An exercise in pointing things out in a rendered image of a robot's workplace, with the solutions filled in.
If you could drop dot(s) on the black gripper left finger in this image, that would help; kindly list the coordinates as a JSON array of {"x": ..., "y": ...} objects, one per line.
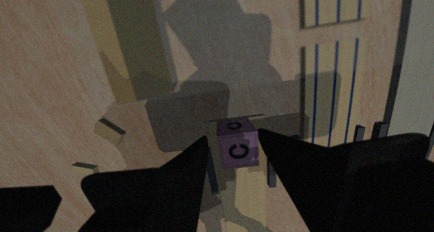
[{"x": 175, "y": 189}]

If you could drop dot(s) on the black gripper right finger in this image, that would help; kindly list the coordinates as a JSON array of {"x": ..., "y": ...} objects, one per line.
[{"x": 318, "y": 179}]

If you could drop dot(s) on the purple labelled cube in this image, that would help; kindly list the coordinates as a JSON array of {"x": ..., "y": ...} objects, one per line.
[{"x": 237, "y": 141}]

